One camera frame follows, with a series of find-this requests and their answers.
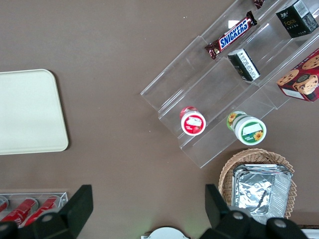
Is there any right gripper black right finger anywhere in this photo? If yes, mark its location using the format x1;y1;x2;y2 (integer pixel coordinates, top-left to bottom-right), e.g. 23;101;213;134
199;184;309;239

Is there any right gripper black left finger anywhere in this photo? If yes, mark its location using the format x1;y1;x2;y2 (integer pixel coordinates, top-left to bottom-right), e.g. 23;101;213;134
0;184;94;239

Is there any light tan wicker basket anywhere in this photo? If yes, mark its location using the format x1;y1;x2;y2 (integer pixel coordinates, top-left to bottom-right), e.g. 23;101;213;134
218;148;298;220

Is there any cream rectangular plastic tray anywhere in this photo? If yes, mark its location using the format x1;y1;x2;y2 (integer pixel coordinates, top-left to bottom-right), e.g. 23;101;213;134
0;69;69;156

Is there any clear acrylic can holder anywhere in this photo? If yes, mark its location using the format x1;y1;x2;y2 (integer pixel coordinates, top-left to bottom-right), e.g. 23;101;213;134
0;191;69;226

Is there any red cola can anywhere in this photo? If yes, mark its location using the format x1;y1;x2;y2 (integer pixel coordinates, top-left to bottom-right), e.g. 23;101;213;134
0;198;38;223
0;196;9;214
24;195;61;227

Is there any stack of aluminium foil trays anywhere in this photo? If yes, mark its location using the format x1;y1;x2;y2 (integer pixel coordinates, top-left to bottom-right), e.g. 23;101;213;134
231;163;293;225

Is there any white round disc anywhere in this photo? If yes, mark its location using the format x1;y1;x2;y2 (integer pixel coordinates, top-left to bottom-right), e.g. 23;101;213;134
141;226;190;239

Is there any green sunflower yogurt cup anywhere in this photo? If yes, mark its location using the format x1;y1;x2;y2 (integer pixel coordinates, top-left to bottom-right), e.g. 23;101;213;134
226;111;268;146

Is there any red strawberry yogurt cup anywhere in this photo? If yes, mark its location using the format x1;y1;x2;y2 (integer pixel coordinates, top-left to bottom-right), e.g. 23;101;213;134
179;106;207;136

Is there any clear acrylic stepped display shelf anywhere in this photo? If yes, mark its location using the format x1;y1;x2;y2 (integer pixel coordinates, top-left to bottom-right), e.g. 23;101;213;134
140;0;319;169

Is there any small black white box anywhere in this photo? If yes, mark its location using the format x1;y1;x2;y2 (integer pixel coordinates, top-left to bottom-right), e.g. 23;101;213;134
227;48;261;82

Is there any red chocolate chip cookie box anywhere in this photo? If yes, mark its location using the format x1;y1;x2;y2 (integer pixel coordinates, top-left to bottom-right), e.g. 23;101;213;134
277;49;319;103

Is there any Snickers chocolate bar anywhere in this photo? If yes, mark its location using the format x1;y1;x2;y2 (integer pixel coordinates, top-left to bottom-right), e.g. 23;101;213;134
204;10;258;61

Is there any dark green box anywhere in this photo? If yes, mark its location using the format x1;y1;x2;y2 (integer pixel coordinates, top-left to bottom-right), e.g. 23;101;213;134
276;0;319;39

